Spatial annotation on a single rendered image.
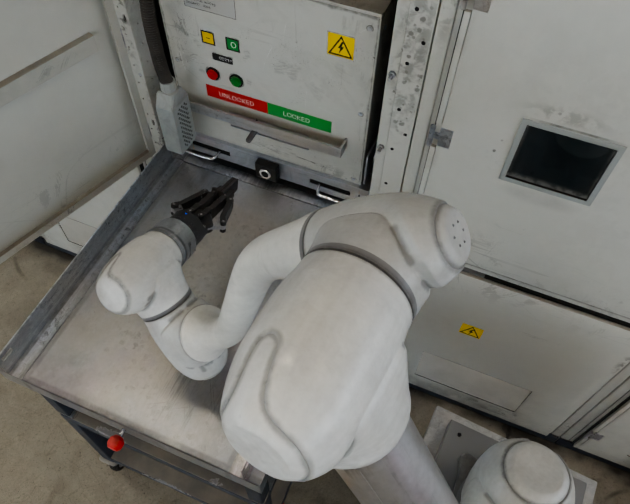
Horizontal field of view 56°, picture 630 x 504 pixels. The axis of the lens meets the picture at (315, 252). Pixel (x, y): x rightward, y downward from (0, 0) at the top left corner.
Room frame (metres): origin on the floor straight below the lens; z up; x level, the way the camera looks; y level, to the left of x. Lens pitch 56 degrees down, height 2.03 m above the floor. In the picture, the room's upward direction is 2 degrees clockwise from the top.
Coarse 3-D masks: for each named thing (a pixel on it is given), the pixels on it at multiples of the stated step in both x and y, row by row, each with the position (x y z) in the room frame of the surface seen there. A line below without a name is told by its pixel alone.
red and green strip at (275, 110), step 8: (208, 88) 1.11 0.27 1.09; (216, 88) 1.10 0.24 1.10; (216, 96) 1.10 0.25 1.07; (224, 96) 1.09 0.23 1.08; (232, 96) 1.09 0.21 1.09; (240, 96) 1.08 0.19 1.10; (240, 104) 1.08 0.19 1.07; (248, 104) 1.07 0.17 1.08; (256, 104) 1.06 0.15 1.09; (264, 104) 1.06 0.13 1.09; (272, 104) 1.05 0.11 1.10; (264, 112) 1.06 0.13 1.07; (272, 112) 1.05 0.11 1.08; (280, 112) 1.04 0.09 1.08; (288, 112) 1.03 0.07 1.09; (296, 112) 1.03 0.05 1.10; (296, 120) 1.03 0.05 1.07; (304, 120) 1.02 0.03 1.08; (312, 120) 1.01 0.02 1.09; (320, 120) 1.01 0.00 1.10; (320, 128) 1.00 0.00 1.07; (328, 128) 1.00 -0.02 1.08
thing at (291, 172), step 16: (208, 144) 1.11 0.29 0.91; (224, 144) 1.09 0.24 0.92; (240, 160) 1.07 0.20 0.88; (272, 160) 1.04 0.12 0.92; (288, 176) 1.02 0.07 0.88; (304, 176) 1.01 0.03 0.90; (320, 176) 0.99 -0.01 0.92; (368, 176) 0.99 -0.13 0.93; (336, 192) 0.97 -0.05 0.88; (368, 192) 0.95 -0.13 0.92
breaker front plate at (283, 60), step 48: (240, 0) 1.07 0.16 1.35; (288, 0) 1.03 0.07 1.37; (192, 48) 1.12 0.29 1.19; (240, 48) 1.07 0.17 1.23; (288, 48) 1.03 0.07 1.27; (192, 96) 1.13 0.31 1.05; (288, 96) 1.03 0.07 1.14; (336, 96) 0.99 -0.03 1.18; (240, 144) 1.08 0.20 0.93; (288, 144) 1.03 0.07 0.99; (336, 144) 0.99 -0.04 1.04
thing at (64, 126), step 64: (0, 0) 0.99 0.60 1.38; (64, 0) 1.08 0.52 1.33; (0, 64) 0.95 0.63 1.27; (64, 64) 1.02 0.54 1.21; (128, 64) 1.13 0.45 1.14; (0, 128) 0.90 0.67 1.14; (64, 128) 1.00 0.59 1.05; (128, 128) 1.12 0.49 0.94; (0, 192) 0.84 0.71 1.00; (64, 192) 0.94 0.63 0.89; (0, 256) 0.76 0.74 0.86
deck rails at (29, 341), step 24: (144, 168) 1.01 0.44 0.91; (168, 168) 1.07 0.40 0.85; (144, 192) 0.98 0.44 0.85; (120, 216) 0.88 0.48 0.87; (96, 240) 0.80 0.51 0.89; (120, 240) 0.83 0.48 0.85; (72, 264) 0.72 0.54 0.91; (96, 264) 0.76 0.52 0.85; (72, 288) 0.69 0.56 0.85; (48, 312) 0.61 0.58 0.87; (24, 336) 0.55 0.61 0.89; (48, 336) 0.56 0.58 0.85; (0, 360) 0.48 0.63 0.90; (24, 360) 0.51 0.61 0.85; (240, 456) 0.32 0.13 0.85
